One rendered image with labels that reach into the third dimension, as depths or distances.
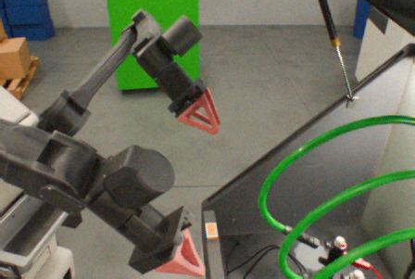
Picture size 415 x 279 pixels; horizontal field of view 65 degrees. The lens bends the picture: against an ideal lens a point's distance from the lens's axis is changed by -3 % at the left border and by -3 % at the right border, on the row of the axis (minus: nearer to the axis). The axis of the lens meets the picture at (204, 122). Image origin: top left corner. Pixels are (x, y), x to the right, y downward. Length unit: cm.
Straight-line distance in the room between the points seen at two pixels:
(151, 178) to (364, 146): 77
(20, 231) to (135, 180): 62
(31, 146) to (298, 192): 82
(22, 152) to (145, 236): 19
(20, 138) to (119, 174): 13
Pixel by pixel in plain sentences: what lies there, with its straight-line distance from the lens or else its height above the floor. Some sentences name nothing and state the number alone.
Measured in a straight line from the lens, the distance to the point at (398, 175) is 56.
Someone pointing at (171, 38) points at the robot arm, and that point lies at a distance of 63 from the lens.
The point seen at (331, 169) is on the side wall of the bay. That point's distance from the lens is 106.
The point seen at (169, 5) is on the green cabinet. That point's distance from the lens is 370.
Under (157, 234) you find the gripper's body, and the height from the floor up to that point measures 134.
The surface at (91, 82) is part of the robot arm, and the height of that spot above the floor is 132.
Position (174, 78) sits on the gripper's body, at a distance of 63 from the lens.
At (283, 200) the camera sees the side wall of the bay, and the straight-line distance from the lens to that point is 108.
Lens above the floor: 169
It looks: 30 degrees down
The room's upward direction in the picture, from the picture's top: straight up
